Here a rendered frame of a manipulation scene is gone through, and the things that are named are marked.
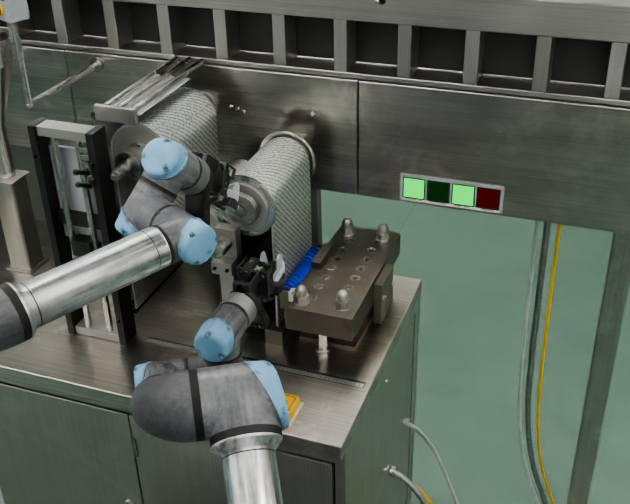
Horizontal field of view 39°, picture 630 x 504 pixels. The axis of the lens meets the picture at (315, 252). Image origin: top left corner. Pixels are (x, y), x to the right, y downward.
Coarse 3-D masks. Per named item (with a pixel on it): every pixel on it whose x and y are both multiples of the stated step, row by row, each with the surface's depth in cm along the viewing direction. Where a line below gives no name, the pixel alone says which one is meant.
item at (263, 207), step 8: (232, 184) 191; (240, 184) 191; (248, 184) 191; (248, 192) 191; (256, 192) 190; (256, 200) 191; (264, 200) 191; (264, 208) 191; (224, 216) 196; (264, 216) 193; (256, 224) 194
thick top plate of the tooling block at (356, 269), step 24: (336, 240) 224; (360, 240) 224; (336, 264) 214; (360, 264) 214; (384, 264) 215; (312, 288) 205; (336, 288) 205; (360, 288) 205; (288, 312) 200; (312, 312) 197; (336, 312) 197; (360, 312) 200; (336, 336) 198
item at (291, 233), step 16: (304, 192) 211; (288, 208) 202; (304, 208) 213; (288, 224) 204; (304, 224) 215; (272, 240) 197; (288, 240) 206; (304, 240) 217; (288, 256) 208; (288, 272) 209
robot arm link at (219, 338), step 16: (224, 304) 179; (208, 320) 175; (224, 320) 175; (240, 320) 178; (208, 336) 172; (224, 336) 172; (240, 336) 178; (208, 352) 174; (224, 352) 172; (240, 352) 179
